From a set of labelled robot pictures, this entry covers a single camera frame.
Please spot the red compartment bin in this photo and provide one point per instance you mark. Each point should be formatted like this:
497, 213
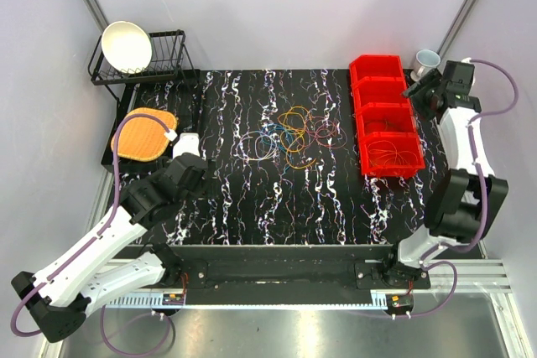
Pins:
387, 137

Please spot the black wire dish rack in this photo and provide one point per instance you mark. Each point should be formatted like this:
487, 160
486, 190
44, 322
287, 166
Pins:
171, 82

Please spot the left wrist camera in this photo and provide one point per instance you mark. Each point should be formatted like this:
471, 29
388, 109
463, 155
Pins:
186, 142

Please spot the white mug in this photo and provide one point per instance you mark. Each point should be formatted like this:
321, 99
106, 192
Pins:
424, 61

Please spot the white bowl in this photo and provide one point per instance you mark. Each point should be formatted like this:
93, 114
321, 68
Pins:
126, 47

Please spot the yellow woven basket tray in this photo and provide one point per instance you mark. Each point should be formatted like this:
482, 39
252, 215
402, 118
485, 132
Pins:
143, 139

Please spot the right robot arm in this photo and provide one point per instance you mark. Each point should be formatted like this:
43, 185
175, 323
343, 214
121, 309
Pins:
465, 203

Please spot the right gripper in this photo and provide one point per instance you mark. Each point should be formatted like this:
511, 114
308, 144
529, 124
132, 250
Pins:
427, 80

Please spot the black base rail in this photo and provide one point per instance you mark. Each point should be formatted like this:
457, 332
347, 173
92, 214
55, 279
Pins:
291, 277

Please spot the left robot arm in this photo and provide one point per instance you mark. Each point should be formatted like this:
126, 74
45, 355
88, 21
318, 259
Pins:
60, 296

